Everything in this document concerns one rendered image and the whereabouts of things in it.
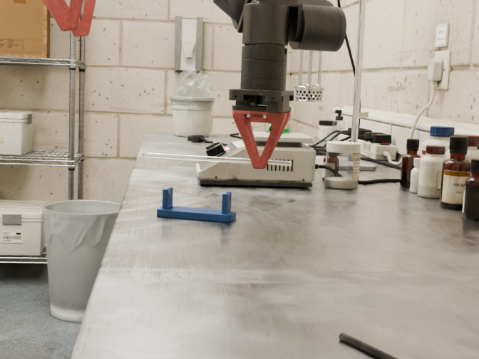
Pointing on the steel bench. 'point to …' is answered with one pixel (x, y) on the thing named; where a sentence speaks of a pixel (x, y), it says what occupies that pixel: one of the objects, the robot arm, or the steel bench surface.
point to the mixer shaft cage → (305, 93)
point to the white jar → (325, 129)
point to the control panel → (220, 156)
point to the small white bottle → (415, 177)
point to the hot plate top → (284, 137)
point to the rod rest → (225, 215)
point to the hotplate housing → (281, 179)
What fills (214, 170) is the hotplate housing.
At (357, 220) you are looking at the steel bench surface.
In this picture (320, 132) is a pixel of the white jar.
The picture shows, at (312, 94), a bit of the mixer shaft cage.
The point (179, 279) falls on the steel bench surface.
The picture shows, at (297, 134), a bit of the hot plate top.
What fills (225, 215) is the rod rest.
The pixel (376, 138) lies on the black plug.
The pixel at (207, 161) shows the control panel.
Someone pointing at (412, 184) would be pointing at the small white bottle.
